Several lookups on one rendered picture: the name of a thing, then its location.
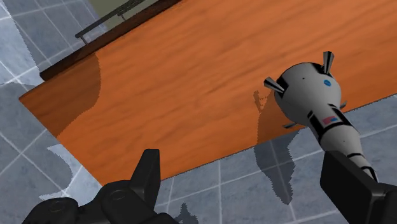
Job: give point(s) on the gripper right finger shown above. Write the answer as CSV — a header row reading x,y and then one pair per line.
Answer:
x,y
353,183

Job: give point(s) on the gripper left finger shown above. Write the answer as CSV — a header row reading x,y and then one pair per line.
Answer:
x,y
141,192

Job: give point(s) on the white toy rocket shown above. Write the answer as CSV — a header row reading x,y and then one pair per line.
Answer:
x,y
313,99

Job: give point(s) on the orange wooden table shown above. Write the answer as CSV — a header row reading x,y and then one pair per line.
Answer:
x,y
186,86

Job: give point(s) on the grey metal wall rail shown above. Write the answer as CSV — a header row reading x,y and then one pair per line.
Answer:
x,y
107,18

